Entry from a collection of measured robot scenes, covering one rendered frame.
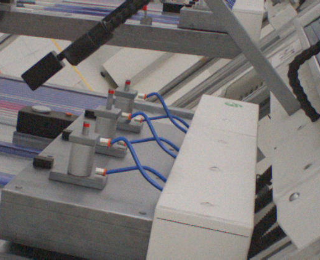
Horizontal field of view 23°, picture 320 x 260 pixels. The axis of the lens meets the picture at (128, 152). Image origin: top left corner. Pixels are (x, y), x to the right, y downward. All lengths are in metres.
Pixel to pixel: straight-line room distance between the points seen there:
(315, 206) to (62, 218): 0.22
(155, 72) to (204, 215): 4.77
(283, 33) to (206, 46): 0.20
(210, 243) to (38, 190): 0.16
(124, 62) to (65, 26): 3.33
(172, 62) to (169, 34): 3.32
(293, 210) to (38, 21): 1.61
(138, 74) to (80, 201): 4.71
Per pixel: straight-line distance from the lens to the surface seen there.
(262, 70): 0.81
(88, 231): 0.67
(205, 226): 0.63
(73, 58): 0.67
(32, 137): 0.99
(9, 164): 0.93
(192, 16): 2.08
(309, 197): 0.56
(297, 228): 0.57
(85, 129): 0.70
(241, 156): 0.82
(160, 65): 5.37
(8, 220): 0.68
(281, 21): 1.99
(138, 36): 2.06
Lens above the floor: 1.42
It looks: 17 degrees down
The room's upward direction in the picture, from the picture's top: 54 degrees clockwise
